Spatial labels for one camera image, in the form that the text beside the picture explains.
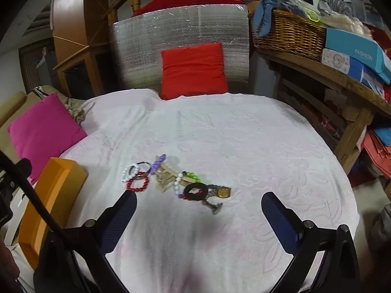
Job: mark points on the wooden table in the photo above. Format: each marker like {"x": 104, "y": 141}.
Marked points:
{"x": 305, "y": 62}

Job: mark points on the orange cardboard box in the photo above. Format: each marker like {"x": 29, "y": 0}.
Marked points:
{"x": 55, "y": 189}

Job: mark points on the beige hair claw clip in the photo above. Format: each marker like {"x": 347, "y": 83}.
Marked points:
{"x": 163, "y": 180}

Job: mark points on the brown patterned cloth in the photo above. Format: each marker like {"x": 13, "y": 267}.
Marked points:
{"x": 73, "y": 110}

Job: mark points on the cream knit fabric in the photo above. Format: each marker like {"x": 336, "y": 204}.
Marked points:
{"x": 345, "y": 23}

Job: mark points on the white and blue patterned box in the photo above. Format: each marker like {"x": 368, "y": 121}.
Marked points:
{"x": 336, "y": 61}

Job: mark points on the pink cushion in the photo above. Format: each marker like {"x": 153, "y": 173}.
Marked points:
{"x": 45, "y": 131}

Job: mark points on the silver insulating mat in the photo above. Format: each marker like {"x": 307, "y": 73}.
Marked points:
{"x": 137, "y": 52}

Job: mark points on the blue cloth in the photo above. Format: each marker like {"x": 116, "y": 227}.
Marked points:
{"x": 265, "y": 12}

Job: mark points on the teal cardboard box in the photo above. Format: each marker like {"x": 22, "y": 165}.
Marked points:
{"x": 351, "y": 48}

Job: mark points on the grey cloth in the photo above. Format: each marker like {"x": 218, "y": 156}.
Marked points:
{"x": 381, "y": 229}

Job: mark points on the metal band wristwatch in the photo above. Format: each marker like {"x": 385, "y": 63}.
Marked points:
{"x": 221, "y": 191}

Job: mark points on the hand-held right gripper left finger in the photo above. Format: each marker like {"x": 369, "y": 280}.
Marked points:
{"x": 122, "y": 216}

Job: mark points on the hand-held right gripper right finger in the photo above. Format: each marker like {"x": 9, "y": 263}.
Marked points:
{"x": 281, "y": 219}

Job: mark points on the wicker basket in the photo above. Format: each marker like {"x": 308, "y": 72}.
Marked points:
{"x": 290, "y": 33}

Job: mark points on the red cushion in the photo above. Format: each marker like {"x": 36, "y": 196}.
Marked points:
{"x": 194, "y": 70}

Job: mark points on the white textured blanket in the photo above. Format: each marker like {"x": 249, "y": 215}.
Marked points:
{"x": 229, "y": 128}

